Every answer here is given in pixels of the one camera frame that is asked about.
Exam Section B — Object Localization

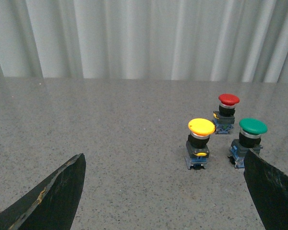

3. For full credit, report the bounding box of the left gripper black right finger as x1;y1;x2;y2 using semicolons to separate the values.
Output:
244;149;288;230

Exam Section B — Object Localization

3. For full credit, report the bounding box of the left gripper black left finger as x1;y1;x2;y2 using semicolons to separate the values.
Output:
0;153;86;230

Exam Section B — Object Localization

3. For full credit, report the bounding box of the yellow mushroom push button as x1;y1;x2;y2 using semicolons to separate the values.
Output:
185;118;215;170

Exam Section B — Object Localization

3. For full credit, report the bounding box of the green mushroom push button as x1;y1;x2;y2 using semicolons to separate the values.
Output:
228;118;268;169

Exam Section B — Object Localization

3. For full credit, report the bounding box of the red mushroom push button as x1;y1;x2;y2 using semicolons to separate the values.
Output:
212;93;240;134

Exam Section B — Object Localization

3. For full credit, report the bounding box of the white pleated curtain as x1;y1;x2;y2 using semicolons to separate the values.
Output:
0;0;288;83

